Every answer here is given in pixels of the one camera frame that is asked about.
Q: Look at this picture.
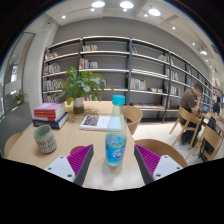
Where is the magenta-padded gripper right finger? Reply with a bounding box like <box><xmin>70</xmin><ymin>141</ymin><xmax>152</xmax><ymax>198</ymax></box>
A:
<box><xmin>133</xmin><ymin>144</ymin><xmax>183</xmax><ymax>186</ymax></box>

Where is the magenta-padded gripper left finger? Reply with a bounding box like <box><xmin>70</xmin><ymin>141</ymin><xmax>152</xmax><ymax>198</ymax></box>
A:
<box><xmin>43</xmin><ymin>144</ymin><xmax>95</xmax><ymax>187</ymax></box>

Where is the clear blue-capped drink bottle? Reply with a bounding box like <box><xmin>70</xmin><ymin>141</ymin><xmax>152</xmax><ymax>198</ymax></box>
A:
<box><xmin>105</xmin><ymin>94</ymin><xmax>128</xmax><ymax>167</ymax></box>

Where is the light wooden chair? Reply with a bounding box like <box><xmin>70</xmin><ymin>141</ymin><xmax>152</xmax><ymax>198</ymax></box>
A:
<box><xmin>3</xmin><ymin>132</ymin><xmax>24</xmax><ymax>159</ymax></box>
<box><xmin>134</xmin><ymin>138</ymin><xmax>189</xmax><ymax>169</ymax></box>
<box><xmin>123</xmin><ymin>105</ymin><xmax>144</xmax><ymax>136</ymax></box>

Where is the grey-green patterned cup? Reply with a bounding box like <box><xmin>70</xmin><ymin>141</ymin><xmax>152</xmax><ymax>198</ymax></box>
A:
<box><xmin>32</xmin><ymin>124</ymin><xmax>58</xmax><ymax>155</ymax></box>

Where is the dark blue book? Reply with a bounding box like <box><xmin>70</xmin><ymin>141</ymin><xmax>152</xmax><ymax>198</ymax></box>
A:
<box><xmin>32</xmin><ymin>112</ymin><xmax>70</xmax><ymax>130</ymax></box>

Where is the red book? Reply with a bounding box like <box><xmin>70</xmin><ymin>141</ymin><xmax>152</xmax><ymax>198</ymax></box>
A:
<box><xmin>33</xmin><ymin>110</ymin><xmax>67</xmax><ymax>123</ymax></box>

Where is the group of wooden chairs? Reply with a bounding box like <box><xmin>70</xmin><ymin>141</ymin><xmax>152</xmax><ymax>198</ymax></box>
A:
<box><xmin>169</xmin><ymin>105</ymin><xmax>224</xmax><ymax>163</ymax></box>

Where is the white patterned booklet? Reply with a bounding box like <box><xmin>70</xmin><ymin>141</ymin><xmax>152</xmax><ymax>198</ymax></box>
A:
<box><xmin>79</xmin><ymin>114</ymin><xmax>124</xmax><ymax>132</ymax></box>

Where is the pink-covered book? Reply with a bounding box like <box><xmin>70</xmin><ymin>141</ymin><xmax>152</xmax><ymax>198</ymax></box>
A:
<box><xmin>33</xmin><ymin>102</ymin><xmax>66</xmax><ymax>118</ymax></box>

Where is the person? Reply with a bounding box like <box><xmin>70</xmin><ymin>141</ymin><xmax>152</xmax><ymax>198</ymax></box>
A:
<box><xmin>179</xmin><ymin>82</ymin><xmax>204</xmax><ymax>146</ymax></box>
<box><xmin>212</xmin><ymin>96</ymin><xmax>222</xmax><ymax>116</ymax></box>

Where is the open laptop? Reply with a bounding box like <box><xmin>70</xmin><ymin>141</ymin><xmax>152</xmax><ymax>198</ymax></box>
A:
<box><xmin>200</xmin><ymin>103</ymin><xmax>212</xmax><ymax>114</ymax></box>

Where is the small leafy potted plant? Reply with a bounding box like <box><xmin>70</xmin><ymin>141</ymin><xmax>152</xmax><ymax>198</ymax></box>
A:
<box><xmin>13</xmin><ymin>89</ymin><xmax>29</xmax><ymax>107</ymax></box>

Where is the green potted plant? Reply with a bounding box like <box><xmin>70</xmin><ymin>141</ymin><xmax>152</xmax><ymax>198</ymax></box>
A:
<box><xmin>54</xmin><ymin>66</ymin><xmax>113</xmax><ymax>115</ymax></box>

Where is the grey bookshelf unit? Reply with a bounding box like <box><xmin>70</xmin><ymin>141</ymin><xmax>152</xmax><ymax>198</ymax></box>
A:
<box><xmin>42</xmin><ymin>35</ymin><xmax>214</xmax><ymax>124</ymax></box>

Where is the group of ceiling lights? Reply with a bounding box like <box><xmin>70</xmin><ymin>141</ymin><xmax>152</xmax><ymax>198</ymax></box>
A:
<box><xmin>61</xmin><ymin>0</ymin><xmax>209</xmax><ymax>56</ymax></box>

